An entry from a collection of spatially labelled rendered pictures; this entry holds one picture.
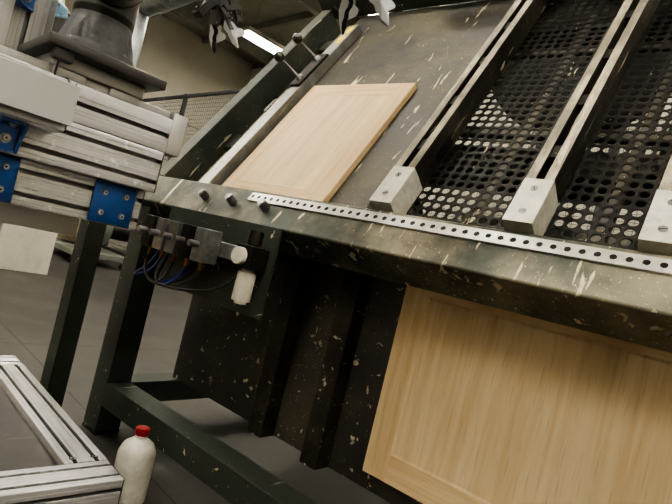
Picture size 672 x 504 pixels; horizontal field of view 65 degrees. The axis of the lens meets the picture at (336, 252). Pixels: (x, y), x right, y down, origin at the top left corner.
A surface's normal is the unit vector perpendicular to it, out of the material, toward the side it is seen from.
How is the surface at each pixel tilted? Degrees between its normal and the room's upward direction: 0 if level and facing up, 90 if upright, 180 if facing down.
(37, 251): 90
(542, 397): 90
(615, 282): 57
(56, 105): 90
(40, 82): 90
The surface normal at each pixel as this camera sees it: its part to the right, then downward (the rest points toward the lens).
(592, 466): -0.61, -0.16
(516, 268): -0.38, -0.66
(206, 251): 0.76, 0.18
